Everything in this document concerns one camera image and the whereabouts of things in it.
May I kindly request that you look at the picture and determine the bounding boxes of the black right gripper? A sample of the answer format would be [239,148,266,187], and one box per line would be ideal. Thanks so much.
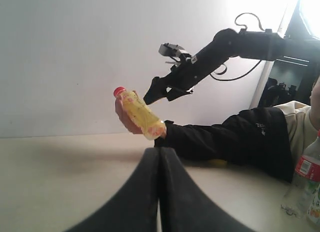
[143,51,225,104]

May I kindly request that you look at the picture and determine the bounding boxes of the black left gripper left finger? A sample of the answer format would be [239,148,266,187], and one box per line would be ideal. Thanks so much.
[68,148,160,232]

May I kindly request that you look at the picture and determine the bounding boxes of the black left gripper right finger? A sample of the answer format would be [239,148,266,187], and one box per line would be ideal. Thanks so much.
[159,148,252,232]

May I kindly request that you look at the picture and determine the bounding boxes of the yellow drink bottle red cap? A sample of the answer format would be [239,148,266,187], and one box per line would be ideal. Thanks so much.
[113,86,167,140]

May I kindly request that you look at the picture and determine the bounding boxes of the clear cola bottle red label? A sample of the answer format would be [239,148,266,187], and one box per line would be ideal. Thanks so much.
[280,136,320,218]

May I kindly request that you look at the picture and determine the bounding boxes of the clear bottle butterfly label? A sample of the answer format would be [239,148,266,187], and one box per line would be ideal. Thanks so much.
[306,176,320,231]

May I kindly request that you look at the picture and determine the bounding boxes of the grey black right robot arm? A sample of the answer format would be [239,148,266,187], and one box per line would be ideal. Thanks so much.
[143,29,320,105]

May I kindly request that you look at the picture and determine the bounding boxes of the black jacket sleeve forearm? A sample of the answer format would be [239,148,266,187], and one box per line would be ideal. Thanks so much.
[154,108,295,182]

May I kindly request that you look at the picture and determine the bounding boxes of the person's cream shirt torso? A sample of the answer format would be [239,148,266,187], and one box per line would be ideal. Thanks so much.
[272,79,320,155]

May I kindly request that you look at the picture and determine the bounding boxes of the person's open bare hand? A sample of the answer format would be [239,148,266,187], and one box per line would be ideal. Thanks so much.
[114,90,168,140]

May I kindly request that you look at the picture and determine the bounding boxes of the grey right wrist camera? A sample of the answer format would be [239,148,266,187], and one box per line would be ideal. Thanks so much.
[158,43,191,63]

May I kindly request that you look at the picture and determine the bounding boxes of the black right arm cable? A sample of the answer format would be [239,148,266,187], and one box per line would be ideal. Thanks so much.
[209,13,266,82]

